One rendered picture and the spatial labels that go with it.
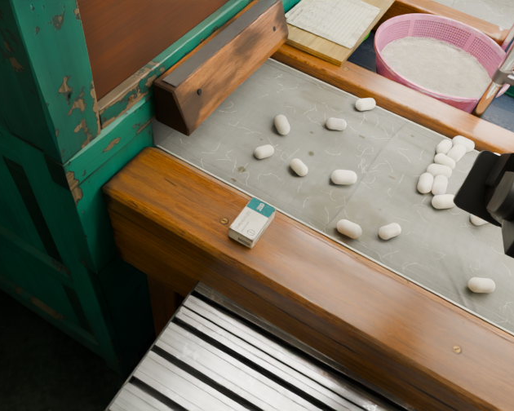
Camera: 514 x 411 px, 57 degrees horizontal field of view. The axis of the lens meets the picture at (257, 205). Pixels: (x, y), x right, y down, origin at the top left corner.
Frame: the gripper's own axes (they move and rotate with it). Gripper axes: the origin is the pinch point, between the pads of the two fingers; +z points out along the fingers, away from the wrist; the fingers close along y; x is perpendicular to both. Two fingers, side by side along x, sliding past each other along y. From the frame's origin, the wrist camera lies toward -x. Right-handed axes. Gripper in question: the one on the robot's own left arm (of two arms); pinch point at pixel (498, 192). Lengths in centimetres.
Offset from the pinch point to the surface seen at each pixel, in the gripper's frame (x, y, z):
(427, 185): 3.3, 6.9, 10.4
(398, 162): 2.3, 12.3, 14.6
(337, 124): 0.9, 23.6, 13.8
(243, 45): -3.7, 40.4, 5.7
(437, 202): 4.9, 4.7, 9.1
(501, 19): -35, 8, 57
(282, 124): 4.5, 30.6, 9.0
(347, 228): 12.7, 14.0, 0.0
